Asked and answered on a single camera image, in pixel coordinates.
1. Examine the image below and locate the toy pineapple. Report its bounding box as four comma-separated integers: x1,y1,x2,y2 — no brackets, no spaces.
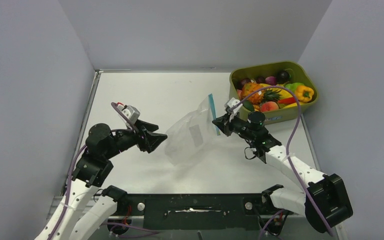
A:
239,82,270,104

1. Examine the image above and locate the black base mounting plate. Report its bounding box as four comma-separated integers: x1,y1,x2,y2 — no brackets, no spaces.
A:
108,193,278,231

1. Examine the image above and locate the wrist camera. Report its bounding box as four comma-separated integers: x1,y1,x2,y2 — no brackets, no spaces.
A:
224,97,243,122
117,104,141,125

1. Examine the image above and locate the toy peach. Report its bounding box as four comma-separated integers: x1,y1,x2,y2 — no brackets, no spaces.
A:
260,101,280,112

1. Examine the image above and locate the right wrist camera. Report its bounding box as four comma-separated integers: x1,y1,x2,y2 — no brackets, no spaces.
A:
224,97,243,122

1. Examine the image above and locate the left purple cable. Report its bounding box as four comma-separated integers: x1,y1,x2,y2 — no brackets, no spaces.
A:
46,101,160,240

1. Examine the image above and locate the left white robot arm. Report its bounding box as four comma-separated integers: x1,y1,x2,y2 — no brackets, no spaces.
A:
36,120,168,240

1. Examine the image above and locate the clear zip top bag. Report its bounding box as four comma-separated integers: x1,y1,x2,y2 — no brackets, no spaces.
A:
164,94,221,166

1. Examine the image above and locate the olive green plastic bin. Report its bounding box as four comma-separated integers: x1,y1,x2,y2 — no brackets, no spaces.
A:
229,61,319,124

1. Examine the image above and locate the yellow toy bell pepper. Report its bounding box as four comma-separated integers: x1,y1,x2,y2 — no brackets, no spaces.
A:
294,85,315,103

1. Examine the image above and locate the purple toy onion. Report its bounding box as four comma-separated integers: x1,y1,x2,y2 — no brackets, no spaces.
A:
265,76,277,86

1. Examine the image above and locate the red toy chili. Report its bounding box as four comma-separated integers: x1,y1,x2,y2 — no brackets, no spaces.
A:
277,97,296,105

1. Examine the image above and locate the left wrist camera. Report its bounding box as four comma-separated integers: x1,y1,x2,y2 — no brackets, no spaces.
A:
117,104,141,125

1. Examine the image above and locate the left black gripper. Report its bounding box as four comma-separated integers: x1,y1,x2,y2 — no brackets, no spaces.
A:
104,118,167,159

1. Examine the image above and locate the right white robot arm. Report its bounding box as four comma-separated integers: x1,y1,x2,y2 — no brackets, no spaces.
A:
212,112,354,233

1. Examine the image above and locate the yellow toy banana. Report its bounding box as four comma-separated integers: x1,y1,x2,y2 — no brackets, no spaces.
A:
262,87,297,109

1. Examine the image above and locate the green toy pepper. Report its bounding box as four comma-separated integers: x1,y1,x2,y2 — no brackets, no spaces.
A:
284,82,305,93

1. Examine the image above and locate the dark purple toy plum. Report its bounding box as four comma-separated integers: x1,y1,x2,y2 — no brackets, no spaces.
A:
276,70,291,84

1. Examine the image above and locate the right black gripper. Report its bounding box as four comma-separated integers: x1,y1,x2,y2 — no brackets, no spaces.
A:
214,110,256,142

